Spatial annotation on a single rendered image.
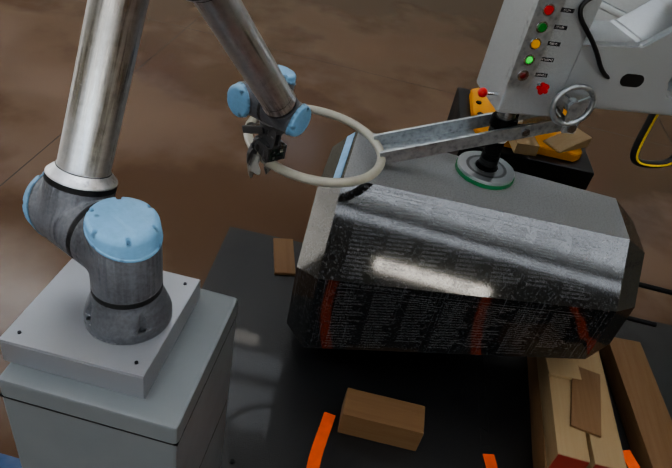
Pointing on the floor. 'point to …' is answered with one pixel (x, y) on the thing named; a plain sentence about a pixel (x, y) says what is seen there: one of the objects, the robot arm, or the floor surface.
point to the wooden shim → (283, 256)
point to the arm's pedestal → (73, 391)
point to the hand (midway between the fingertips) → (257, 171)
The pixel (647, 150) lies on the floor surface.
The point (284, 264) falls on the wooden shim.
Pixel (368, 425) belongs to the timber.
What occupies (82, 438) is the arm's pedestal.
